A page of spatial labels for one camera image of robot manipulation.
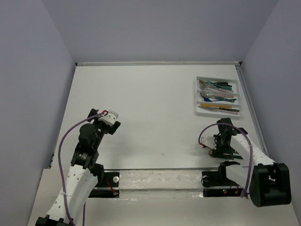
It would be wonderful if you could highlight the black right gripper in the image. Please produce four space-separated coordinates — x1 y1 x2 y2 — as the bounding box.
211 134 234 160

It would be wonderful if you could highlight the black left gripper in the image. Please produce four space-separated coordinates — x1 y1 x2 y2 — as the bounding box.
87 109 120 149

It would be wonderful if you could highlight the gold utensil teal handle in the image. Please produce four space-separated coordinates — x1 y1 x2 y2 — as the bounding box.
208 149 232 158

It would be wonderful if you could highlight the knife black speckled handle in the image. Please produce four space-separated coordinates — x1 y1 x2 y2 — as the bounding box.
198 105 240 112

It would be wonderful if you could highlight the gold spoon orange handle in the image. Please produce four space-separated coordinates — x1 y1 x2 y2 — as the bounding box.
198 104 232 109

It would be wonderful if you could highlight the silver spoon teal speckled handle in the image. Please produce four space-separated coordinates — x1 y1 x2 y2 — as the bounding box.
215 97 237 103

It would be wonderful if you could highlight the blue spoon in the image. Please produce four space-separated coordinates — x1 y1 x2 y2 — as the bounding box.
204 97 221 102

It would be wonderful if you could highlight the silver spoon pink handle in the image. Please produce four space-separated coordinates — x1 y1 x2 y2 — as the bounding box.
200 92 234 98

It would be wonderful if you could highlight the silver fork slim handle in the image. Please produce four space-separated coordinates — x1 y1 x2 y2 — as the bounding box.
199 86 219 92

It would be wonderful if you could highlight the silver fork black speckled handle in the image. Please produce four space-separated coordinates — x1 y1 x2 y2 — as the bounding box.
214 82 232 89

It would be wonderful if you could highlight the teal fork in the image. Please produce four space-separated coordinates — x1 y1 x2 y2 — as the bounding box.
207 80 233 92

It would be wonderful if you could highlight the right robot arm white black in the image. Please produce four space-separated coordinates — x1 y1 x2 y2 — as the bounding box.
208 118 292 207

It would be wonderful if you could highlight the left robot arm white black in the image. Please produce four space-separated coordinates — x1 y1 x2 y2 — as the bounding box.
35 109 121 226

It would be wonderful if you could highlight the white compartment tray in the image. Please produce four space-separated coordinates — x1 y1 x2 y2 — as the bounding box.
194 76 242 119

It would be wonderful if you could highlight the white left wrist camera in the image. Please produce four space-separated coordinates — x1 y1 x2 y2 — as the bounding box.
98 110 119 127

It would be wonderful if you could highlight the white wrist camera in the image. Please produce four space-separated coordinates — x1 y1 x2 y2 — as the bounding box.
200 136 216 149
98 110 119 127

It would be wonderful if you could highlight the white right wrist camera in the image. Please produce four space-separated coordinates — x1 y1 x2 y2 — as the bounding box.
200 136 216 149

